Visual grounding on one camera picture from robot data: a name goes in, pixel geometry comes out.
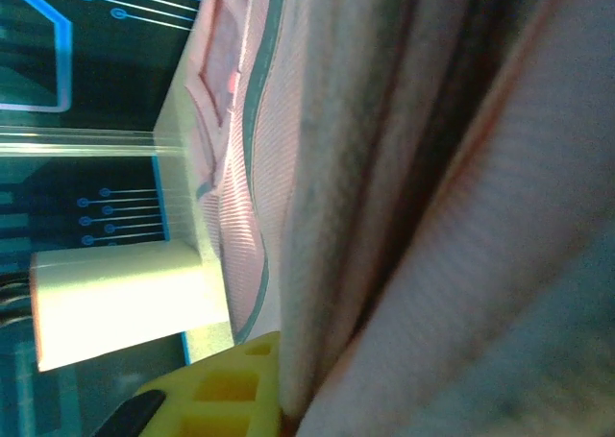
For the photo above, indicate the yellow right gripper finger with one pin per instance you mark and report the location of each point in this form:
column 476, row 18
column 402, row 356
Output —
column 230, row 398

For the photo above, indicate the pink school backpack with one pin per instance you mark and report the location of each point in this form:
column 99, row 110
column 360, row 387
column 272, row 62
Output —
column 408, row 192

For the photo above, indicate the cream orange knife block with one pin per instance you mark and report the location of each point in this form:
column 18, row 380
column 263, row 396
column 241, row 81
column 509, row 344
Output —
column 125, row 302

